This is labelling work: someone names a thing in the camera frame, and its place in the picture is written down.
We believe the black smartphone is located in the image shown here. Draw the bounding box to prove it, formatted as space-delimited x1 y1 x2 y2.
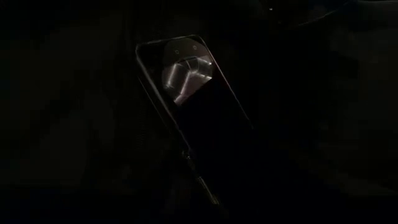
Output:
134 34 254 208

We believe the black backpack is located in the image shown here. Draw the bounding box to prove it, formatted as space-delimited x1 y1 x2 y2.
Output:
0 0 398 224

